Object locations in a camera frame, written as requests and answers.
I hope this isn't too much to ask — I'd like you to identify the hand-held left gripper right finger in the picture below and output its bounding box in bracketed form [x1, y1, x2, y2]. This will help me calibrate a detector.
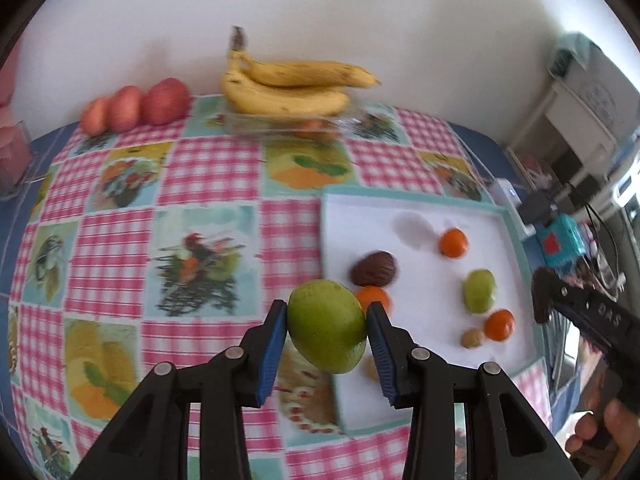
[366, 304, 583, 480]

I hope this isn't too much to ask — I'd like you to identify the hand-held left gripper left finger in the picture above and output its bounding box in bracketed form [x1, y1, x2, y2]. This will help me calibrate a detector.
[70, 299, 290, 480]

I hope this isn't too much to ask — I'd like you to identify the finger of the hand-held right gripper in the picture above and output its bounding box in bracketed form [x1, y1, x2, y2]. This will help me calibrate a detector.
[531, 266, 568, 325]

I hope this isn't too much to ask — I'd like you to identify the large orange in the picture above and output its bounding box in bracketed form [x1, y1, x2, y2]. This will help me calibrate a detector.
[484, 309, 516, 342]

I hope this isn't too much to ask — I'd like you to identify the large green mango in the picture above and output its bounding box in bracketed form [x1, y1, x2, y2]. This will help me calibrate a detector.
[286, 280, 368, 375]

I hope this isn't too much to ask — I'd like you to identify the white tray with teal rim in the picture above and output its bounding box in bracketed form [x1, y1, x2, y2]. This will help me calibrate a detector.
[319, 185, 539, 436]

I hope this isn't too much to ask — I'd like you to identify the person's right hand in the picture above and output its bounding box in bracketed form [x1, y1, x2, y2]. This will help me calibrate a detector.
[564, 375, 640, 467]

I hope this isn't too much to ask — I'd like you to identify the teal box with red label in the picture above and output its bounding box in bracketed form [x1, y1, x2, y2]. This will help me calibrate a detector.
[537, 212, 589, 267]

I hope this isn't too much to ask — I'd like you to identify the small tangerine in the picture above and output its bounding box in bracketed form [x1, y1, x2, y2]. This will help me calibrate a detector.
[356, 286, 392, 317]
[439, 228, 470, 259]

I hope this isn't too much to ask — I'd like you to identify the black charger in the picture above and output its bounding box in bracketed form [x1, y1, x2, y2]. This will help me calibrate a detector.
[520, 191, 557, 227]

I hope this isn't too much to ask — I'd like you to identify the dark brown avocado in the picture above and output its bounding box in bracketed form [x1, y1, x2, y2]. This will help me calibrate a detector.
[350, 251, 399, 287]

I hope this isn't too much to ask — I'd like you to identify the white power strip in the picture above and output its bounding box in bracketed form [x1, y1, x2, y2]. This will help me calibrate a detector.
[487, 177, 539, 239]

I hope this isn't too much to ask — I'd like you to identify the white plastic shelf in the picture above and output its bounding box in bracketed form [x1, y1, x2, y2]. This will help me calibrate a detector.
[510, 72, 640, 196]

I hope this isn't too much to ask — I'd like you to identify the pink checked printed tablecloth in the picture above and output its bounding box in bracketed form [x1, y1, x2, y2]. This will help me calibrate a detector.
[7, 92, 554, 480]

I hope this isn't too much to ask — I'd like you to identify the clear plastic container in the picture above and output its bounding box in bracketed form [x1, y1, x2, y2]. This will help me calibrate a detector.
[222, 100, 369, 142]

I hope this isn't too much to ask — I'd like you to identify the yellow banana bunch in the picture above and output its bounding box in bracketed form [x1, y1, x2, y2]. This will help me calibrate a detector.
[220, 25, 382, 117]

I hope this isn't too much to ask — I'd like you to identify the large red apple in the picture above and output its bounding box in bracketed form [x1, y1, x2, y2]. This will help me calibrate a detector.
[141, 77, 192, 126]

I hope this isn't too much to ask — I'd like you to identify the clear box with pink contents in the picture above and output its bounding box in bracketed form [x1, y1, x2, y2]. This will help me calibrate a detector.
[0, 120, 34, 202]

